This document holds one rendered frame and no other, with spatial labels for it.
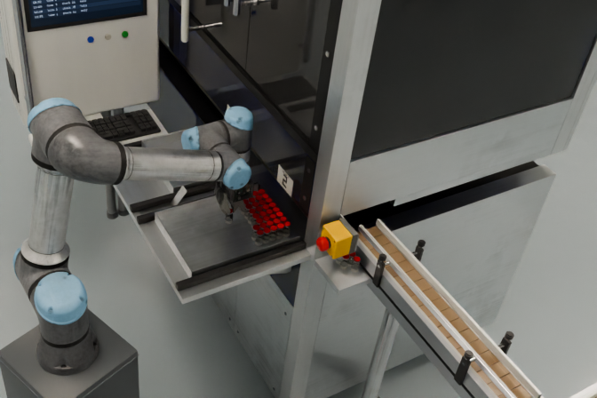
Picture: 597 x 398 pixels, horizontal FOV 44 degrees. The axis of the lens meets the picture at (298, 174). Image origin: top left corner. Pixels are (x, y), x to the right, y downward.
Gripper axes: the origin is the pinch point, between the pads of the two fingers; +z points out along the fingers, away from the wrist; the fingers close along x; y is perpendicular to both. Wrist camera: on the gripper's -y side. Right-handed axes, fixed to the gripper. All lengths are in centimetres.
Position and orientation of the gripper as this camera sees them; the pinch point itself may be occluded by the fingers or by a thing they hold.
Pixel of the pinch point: (228, 208)
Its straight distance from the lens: 218.1
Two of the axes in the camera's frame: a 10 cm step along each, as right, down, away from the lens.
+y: 5.0, 5.8, -6.4
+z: -1.1, 7.8, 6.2
